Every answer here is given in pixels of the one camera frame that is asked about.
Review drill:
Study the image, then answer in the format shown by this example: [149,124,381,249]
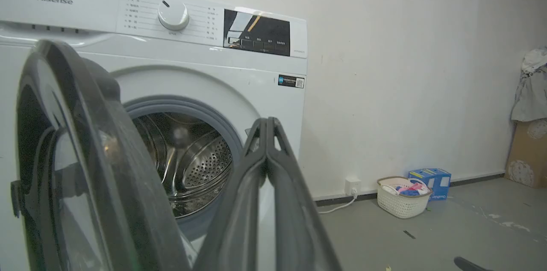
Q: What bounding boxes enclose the white woven laundry basket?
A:
[376,176,432,219]

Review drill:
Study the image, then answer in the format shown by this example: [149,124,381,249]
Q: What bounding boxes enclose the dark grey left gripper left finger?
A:
[193,118,268,271]

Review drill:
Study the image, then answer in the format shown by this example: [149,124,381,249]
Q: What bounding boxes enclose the white Hisense washing machine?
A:
[0,0,308,271]

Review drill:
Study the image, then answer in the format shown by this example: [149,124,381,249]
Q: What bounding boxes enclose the white power cable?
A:
[318,192,358,214]

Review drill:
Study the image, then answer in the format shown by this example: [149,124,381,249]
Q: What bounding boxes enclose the dark round washing machine door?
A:
[10,39,191,271]

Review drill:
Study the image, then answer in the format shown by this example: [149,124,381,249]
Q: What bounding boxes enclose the grey crumpled cloth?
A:
[511,47,547,123]

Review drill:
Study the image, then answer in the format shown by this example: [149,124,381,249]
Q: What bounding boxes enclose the brown patterned cardboard box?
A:
[505,118,547,189]

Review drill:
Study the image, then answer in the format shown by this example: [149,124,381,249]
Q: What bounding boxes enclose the white round program dial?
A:
[157,0,190,31]

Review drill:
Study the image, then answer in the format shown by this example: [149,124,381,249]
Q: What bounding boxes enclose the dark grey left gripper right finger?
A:
[266,117,342,271]

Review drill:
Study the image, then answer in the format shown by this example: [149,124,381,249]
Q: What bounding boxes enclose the blue cardboard box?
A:
[408,168,452,201]

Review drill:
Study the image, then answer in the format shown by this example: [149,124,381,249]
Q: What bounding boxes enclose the black sticker label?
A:
[278,75,305,89]

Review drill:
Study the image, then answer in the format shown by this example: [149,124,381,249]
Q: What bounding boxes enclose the colourful clothes in basket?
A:
[382,180,429,197]

